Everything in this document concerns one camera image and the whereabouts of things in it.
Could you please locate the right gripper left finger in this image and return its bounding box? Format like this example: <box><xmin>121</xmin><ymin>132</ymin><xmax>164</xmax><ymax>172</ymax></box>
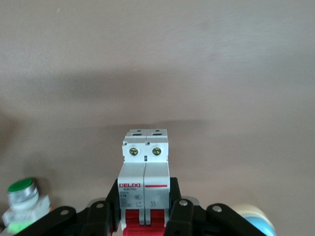
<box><xmin>31</xmin><ymin>178</ymin><xmax>122</xmax><ymax>236</ymax></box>

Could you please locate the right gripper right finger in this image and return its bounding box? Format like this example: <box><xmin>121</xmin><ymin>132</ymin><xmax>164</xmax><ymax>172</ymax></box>
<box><xmin>165</xmin><ymin>177</ymin><xmax>266</xmax><ymax>236</ymax></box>

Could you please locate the white red circuit breaker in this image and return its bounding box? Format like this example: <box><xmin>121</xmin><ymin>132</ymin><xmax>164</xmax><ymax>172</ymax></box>
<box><xmin>117</xmin><ymin>128</ymin><xmax>172</xmax><ymax>236</ymax></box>

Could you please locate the blue dome push button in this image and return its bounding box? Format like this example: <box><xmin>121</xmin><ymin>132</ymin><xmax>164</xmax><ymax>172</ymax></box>
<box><xmin>232</xmin><ymin>203</ymin><xmax>277</xmax><ymax>236</ymax></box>

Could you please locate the brown table mat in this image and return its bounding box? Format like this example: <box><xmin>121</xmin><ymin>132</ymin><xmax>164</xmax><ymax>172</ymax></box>
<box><xmin>0</xmin><ymin>0</ymin><xmax>315</xmax><ymax>236</ymax></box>

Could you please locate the green push button switch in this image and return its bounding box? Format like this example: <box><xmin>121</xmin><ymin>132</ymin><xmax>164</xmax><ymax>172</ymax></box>
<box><xmin>1</xmin><ymin>177</ymin><xmax>52</xmax><ymax>236</ymax></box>

